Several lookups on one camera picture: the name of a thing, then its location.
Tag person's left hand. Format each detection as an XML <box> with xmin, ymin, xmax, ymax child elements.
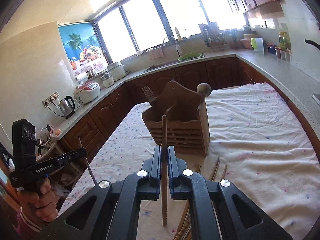
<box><xmin>17</xmin><ymin>178</ymin><xmax>58</xmax><ymax>228</ymax></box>

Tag wooden utensil holder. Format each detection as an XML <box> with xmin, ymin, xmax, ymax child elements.
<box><xmin>142</xmin><ymin>81</ymin><xmax>210</xmax><ymax>157</ymax></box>

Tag stainless electric kettle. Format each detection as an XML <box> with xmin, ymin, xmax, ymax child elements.
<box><xmin>59</xmin><ymin>96</ymin><xmax>75</xmax><ymax>119</ymax></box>

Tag white dotted tablecloth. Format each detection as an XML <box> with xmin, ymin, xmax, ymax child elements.
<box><xmin>61</xmin><ymin>83</ymin><xmax>319</xmax><ymax>239</ymax></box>

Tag metal fork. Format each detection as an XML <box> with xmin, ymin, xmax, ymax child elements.
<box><xmin>142</xmin><ymin>86</ymin><xmax>157</xmax><ymax>107</ymax></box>

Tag white red rice cooker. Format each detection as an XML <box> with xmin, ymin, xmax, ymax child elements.
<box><xmin>74</xmin><ymin>82</ymin><xmax>100</xmax><ymax>105</ymax></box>

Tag small white blender appliance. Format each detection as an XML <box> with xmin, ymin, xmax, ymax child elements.
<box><xmin>101</xmin><ymin>70</ymin><xmax>114</xmax><ymax>88</ymax></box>

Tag white pot cooker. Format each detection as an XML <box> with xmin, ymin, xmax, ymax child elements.
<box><xmin>107</xmin><ymin>62</ymin><xmax>126</xmax><ymax>81</ymax></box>

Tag lower wooden cabinets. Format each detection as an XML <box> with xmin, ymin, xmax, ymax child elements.
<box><xmin>57</xmin><ymin>56</ymin><xmax>319</xmax><ymax>160</ymax></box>

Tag green colander basket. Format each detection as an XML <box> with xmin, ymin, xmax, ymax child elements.
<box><xmin>178</xmin><ymin>53</ymin><xmax>203</xmax><ymax>62</ymax></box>

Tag tropical fruit poster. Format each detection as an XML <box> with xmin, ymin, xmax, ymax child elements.
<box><xmin>58</xmin><ymin>23</ymin><xmax>108</xmax><ymax>76</ymax></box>

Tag curved sink faucet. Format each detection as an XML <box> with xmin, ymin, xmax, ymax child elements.
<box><xmin>163</xmin><ymin>35</ymin><xmax>182</xmax><ymax>57</ymax></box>

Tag dish drying rack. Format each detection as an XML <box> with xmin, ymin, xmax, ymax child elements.
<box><xmin>199</xmin><ymin>22</ymin><xmax>228</xmax><ymax>50</ymax></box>

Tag green white pitcher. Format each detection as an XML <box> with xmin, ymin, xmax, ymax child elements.
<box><xmin>251</xmin><ymin>37</ymin><xmax>264</xmax><ymax>52</ymax></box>

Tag black wok pan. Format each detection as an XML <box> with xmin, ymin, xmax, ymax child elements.
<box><xmin>304</xmin><ymin>39</ymin><xmax>320</xmax><ymax>50</ymax></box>

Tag wall power socket strip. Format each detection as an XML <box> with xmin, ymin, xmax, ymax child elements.
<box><xmin>42</xmin><ymin>92</ymin><xmax>60</xmax><ymax>107</ymax></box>

